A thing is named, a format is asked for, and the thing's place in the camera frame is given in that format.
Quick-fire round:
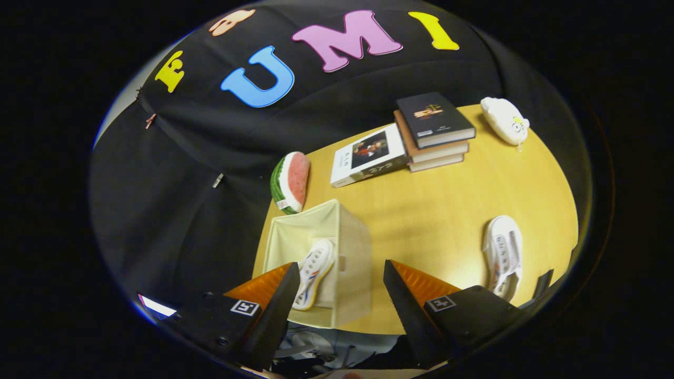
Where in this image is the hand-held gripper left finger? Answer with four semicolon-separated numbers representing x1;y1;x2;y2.
157;262;302;372

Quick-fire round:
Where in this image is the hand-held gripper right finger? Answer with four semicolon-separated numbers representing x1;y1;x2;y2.
382;259;528;369

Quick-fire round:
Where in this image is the white canvas shoe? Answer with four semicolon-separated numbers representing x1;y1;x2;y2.
291;238;335;311
482;215;524;302

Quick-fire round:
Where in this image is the cream fabric storage box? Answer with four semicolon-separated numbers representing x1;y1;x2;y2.
262;199;373;330

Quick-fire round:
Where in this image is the grey office chair base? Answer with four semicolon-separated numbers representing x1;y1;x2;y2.
279;331;338;364

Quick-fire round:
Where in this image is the computer monitor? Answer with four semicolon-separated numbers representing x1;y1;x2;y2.
138;294;177;318

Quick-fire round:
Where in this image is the watermelon slice plush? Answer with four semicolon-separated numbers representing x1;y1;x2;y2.
270;152;311;215

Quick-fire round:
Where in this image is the thin pale book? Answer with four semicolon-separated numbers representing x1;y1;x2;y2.
407;152;465;173

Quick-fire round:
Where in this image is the white portrait cover book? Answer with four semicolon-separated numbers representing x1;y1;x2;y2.
330;123;409;188

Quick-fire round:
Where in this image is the black hardcover book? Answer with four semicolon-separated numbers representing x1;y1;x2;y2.
395;92;477;149

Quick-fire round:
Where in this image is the white plush toy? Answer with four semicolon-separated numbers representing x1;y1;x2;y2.
480;97;530;147

